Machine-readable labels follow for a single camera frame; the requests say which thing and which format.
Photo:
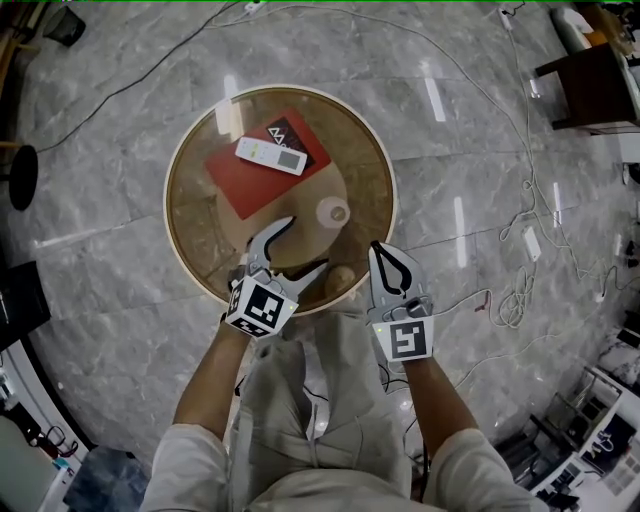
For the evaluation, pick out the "person's left forearm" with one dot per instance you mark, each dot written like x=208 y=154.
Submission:
x=210 y=385

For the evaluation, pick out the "white power strip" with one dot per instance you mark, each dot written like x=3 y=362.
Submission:
x=532 y=243
x=252 y=6
x=505 y=17

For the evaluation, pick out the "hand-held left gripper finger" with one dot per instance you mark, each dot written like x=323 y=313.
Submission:
x=300 y=280
x=260 y=247

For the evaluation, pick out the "black equipment case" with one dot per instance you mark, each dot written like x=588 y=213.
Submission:
x=22 y=305

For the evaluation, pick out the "person's white top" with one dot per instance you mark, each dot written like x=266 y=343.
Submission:
x=190 y=475

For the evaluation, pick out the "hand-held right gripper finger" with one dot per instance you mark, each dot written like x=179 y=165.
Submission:
x=377 y=285
x=414 y=280

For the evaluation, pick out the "dark wooden side table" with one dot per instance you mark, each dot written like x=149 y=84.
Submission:
x=595 y=85

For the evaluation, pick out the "person's white shoe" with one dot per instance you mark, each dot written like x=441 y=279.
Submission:
x=340 y=280

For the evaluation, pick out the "person's right forearm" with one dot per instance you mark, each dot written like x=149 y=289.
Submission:
x=440 y=405

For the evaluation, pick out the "round glass table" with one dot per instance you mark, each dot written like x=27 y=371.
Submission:
x=362 y=165

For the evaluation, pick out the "black standing fan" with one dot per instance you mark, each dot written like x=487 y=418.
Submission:
x=23 y=177

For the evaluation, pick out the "white rounded appliance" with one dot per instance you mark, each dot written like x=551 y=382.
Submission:
x=570 y=27

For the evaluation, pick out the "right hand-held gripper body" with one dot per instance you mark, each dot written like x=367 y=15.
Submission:
x=405 y=337

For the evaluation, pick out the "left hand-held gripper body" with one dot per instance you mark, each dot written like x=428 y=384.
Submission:
x=260 y=307

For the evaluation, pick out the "red book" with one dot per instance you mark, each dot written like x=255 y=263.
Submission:
x=250 y=185

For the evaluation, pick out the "white remote control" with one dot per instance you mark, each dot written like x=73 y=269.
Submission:
x=270 y=155

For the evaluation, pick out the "person's light grey trousers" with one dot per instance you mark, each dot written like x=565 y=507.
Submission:
x=340 y=390

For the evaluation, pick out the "blue plastic bag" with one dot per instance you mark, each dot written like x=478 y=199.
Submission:
x=105 y=480

